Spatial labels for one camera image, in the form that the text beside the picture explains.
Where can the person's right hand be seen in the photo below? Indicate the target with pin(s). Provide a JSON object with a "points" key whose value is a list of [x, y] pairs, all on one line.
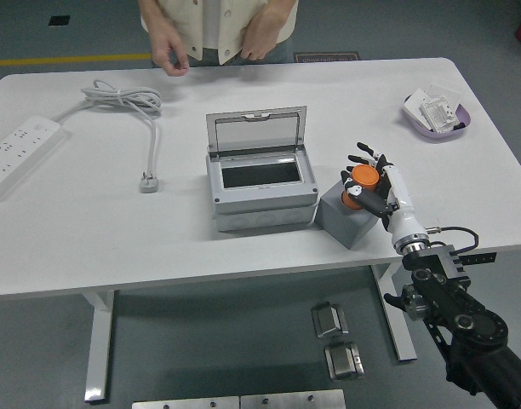
{"points": [[164, 53]]}

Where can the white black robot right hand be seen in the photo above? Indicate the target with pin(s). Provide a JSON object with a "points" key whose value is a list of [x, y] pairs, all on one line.
{"points": [[403, 213]]}

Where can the person's left hand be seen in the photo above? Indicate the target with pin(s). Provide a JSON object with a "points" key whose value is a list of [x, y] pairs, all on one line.
{"points": [[260, 38]]}

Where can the orange cylindrical battery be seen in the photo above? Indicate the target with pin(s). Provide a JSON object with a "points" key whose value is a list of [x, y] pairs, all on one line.
{"points": [[366, 175]]}

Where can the clear hinged box lid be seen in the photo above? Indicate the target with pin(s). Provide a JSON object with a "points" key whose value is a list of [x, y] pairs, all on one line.
{"points": [[256, 132]]}

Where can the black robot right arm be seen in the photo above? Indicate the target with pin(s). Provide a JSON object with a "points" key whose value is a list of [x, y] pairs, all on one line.
{"points": [[477, 328]]}

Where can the person's right forearm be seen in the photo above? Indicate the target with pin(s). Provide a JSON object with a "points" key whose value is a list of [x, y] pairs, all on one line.
{"points": [[152, 17]]}

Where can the person's left forearm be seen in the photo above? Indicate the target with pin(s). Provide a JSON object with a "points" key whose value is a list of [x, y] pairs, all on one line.
{"points": [[282, 6]]}

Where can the person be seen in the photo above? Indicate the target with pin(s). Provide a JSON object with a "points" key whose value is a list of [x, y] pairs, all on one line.
{"points": [[188, 21]]}

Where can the grey block holder with hole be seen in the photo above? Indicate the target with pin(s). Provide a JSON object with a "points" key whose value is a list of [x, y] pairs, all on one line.
{"points": [[341, 226]]}

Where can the dark floor sign mat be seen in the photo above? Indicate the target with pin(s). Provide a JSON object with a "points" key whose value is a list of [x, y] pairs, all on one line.
{"points": [[326, 56]]}

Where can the purple plastic tray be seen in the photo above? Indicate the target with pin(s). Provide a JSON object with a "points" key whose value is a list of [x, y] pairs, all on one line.
{"points": [[431, 135]]}

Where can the black table control panel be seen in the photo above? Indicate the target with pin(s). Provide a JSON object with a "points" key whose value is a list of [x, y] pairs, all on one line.
{"points": [[482, 258]]}

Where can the small black piece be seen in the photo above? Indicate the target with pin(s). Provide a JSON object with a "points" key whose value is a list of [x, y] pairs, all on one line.
{"points": [[459, 125]]}

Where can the white socket module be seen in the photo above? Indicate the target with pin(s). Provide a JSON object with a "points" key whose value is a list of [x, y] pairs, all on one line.
{"points": [[439, 113]]}

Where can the white square card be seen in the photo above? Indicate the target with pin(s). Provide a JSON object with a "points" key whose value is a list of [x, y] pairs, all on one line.
{"points": [[416, 104]]}

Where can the black floor cover plate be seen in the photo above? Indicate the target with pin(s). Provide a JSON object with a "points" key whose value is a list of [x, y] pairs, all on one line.
{"points": [[59, 19]]}

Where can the white table leg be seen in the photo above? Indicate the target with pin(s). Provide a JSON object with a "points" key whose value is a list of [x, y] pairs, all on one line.
{"points": [[99, 341], [392, 324]]}

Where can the clear plastic plate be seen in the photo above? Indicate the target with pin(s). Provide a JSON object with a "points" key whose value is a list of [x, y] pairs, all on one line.
{"points": [[450, 91]]}

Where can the white power strip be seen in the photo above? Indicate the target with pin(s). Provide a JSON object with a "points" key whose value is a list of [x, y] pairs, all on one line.
{"points": [[18, 149]]}

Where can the metal foot bracket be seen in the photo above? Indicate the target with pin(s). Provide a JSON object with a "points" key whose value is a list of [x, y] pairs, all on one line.
{"points": [[343, 362], [328, 319]]}

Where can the grey plastic enclosure box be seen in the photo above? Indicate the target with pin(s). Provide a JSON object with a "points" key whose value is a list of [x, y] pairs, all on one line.
{"points": [[265, 200]]}

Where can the steel base plate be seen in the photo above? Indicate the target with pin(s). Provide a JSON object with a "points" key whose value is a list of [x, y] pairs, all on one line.
{"points": [[292, 400], [184, 403]]}

